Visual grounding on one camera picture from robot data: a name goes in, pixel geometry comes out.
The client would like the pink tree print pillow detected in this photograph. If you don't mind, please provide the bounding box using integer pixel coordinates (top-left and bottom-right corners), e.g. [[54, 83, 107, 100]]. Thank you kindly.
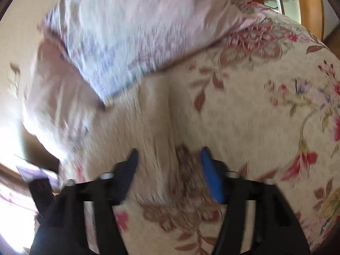
[[40, 0, 264, 102]]

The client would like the wooden framed glass panel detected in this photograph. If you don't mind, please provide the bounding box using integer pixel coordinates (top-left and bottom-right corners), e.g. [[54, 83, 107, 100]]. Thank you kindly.
[[244, 0, 326, 42]]

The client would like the beige cable-knit sweater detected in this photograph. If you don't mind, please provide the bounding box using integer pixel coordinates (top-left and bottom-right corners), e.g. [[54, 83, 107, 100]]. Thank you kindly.
[[102, 78, 192, 208]]

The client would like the pink lavender print pillow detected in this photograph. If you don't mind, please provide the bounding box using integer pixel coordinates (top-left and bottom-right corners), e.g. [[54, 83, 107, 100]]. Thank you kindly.
[[23, 39, 107, 163]]

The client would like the cream floral bedsheet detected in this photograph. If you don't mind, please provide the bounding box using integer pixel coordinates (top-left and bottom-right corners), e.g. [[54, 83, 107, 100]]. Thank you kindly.
[[58, 0, 340, 255]]

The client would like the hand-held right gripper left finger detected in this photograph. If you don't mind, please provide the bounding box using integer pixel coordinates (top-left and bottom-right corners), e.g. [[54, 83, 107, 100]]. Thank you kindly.
[[29, 149, 139, 255]]

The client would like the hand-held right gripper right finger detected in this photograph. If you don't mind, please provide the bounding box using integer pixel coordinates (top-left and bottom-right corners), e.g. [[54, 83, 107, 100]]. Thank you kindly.
[[200, 147, 311, 255]]

